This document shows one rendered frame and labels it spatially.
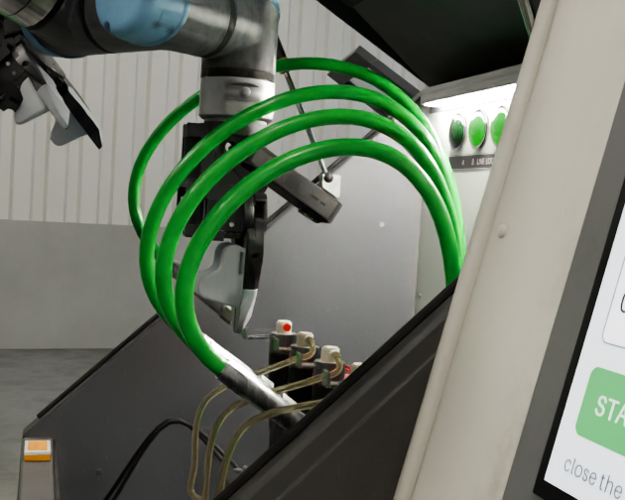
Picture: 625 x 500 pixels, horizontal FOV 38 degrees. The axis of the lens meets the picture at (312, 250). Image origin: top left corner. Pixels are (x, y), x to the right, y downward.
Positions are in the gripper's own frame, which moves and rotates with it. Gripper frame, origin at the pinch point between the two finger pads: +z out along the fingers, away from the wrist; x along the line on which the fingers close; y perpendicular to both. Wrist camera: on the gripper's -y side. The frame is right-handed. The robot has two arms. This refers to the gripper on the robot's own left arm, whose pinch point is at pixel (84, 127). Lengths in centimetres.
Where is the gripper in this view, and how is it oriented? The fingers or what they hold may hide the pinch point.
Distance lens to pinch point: 111.8
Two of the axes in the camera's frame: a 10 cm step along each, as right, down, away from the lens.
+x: -2.8, -1.9, -9.4
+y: -7.8, 6.2, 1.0
